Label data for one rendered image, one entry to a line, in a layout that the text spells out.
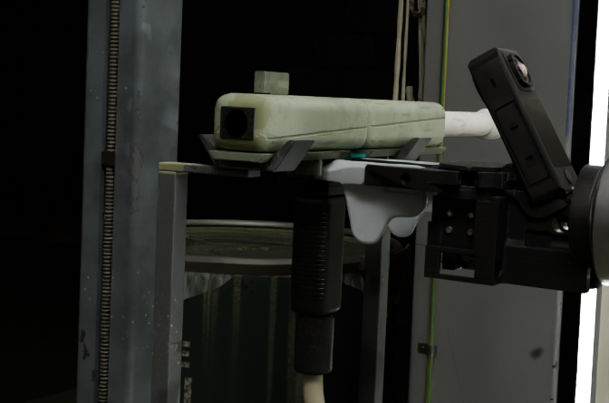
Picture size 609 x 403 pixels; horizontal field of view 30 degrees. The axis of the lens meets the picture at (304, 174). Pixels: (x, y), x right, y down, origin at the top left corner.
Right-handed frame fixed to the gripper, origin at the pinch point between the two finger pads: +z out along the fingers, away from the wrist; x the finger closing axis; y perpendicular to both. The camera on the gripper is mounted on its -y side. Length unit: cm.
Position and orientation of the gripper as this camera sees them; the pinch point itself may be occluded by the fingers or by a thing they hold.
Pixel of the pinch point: (343, 165)
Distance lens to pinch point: 86.9
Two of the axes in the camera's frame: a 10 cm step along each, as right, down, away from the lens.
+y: -0.5, 10.0, 0.7
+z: -8.6, -0.8, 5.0
